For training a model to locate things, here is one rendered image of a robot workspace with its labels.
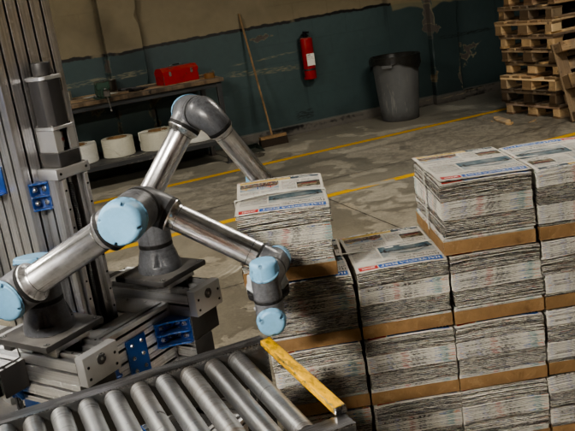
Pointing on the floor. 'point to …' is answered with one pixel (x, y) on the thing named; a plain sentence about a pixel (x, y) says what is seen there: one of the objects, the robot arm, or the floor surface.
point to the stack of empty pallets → (534, 54)
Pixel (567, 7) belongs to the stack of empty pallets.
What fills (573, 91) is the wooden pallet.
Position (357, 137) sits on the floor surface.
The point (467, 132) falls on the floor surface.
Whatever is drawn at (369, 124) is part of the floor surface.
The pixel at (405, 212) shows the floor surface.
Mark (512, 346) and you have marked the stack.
